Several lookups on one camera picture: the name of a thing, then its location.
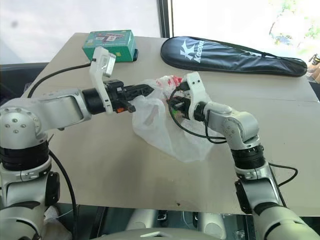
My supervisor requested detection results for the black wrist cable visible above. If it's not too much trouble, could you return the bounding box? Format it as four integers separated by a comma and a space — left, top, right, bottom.
167, 88, 228, 145
27, 62, 92, 99

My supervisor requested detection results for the dark low cabinet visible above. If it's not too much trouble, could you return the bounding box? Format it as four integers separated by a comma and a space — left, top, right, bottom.
0, 63, 48, 106

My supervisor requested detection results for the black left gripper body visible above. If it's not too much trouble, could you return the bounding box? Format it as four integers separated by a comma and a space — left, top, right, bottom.
104, 79, 131, 114

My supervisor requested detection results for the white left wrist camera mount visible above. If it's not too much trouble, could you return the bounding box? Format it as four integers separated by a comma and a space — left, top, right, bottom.
89, 46, 117, 116

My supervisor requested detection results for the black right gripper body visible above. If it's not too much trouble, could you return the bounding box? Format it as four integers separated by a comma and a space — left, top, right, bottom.
174, 94, 193, 120

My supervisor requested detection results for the white crumpled cloth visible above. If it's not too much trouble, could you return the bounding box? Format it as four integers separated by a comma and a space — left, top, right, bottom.
43, 204, 73, 240

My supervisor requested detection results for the dark window frame post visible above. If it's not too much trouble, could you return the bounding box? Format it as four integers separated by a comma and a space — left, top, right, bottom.
156, 0, 174, 39

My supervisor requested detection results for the white rounded robot thigh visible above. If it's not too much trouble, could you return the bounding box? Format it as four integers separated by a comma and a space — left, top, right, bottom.
197, 212, 227, 240
124, 208, 160, 232

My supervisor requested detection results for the black racket cover bag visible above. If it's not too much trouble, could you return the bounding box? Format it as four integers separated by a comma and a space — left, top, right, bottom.
159, 36, 308, 78

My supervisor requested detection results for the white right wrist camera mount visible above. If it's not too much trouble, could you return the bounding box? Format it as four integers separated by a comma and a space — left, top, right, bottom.
186, 71, 213, 120

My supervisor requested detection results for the translucent white plastic bag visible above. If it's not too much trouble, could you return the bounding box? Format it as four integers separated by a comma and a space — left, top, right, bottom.
131, 74, 215, 163

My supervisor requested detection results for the green cardboard box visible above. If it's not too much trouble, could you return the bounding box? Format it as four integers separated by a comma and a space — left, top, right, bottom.
82, 29, 137, 63

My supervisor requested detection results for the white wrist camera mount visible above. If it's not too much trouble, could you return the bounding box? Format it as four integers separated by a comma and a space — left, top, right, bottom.
186, 71, 213, 120
89, 46, 117, 116

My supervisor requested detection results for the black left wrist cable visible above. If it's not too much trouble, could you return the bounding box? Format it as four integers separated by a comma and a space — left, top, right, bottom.
27, 62, 92, 99

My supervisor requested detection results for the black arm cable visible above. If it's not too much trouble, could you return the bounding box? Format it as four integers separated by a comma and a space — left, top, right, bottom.
268, 162, 299, 208
48, 149, 80, 240

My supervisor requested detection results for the black right upper arm cable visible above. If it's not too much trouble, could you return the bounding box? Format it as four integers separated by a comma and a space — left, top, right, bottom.
268, 162, 299, 208

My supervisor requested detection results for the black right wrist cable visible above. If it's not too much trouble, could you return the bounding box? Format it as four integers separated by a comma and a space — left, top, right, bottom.
167, 88, 228, 145

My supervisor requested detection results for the brown wooden rack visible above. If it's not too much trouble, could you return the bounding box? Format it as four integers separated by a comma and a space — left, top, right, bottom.
306, 53, 320, 83

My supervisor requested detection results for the black left upper arm cable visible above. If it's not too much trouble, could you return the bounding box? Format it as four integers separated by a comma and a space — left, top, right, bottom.
48, 149, 80, 240

